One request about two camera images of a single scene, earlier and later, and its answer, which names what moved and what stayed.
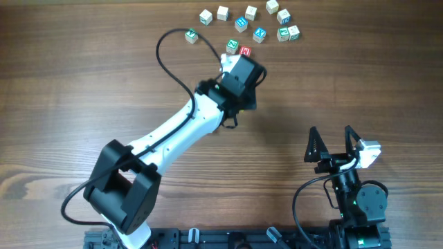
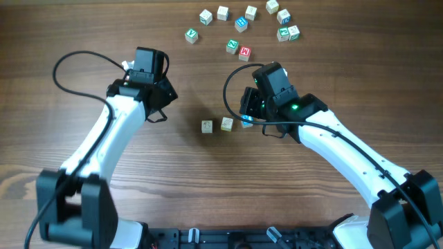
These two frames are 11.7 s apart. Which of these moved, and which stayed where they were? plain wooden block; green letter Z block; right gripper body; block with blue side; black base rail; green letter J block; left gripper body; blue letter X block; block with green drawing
Moved: right gripper body; left gripper body; blue letter X block
Stayed: block with blue side; black base rail; plain wooden block; green letter Z block; block with green drawing; green letter J block
